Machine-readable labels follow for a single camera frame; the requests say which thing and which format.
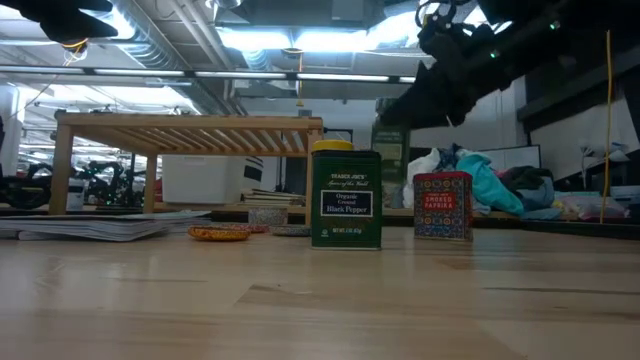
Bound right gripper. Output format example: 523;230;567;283
379;9;506;129

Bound green-lidded spice jar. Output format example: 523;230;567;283
371;123;412;209

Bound red-lidded smoked paprika tin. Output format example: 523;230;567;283
413;171;474;243

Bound wooden slatted shelf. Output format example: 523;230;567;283
48;112;325;226

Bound blue denim garment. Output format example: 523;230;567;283
437;143;464;174

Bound white cloth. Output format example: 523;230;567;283
402;148;441;209

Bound white board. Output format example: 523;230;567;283
479;144;542;171

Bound teal garment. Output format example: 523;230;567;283
455;152;525;217

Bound grey-blue garment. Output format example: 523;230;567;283
519;175;556;221

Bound stack of papers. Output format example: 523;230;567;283
239;188;307;207
0;209;211;243

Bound silver round tin lid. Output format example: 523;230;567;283
269;224;313;238

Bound white black-striped box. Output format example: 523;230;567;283
243;156;265;191

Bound patterned candle tin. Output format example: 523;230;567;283
248;207;289;227

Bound pink plastic bag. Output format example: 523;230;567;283
552;192;631;224

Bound white storage bin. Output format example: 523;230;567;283
160;154;246;205

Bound red patterned tin lid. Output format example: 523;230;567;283
219;222;271;234

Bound orange patterned tin lid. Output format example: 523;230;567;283
187;224;252;243

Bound thick yellow cable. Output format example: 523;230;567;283
599;29;614;224

